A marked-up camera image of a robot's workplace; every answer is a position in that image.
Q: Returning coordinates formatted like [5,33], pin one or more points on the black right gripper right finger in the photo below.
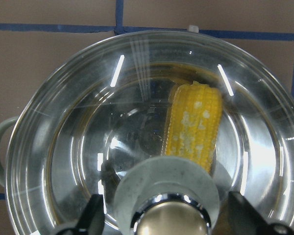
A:
[244,219]

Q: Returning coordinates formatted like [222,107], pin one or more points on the yellow corn cob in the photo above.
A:
[192,123]

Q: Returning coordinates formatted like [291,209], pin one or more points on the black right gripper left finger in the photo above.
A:
[92,219]

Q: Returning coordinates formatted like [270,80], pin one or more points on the pale green cooking pot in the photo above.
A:
[162,195]

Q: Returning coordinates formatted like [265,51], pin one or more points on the glass pot lid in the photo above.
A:
[105,110]

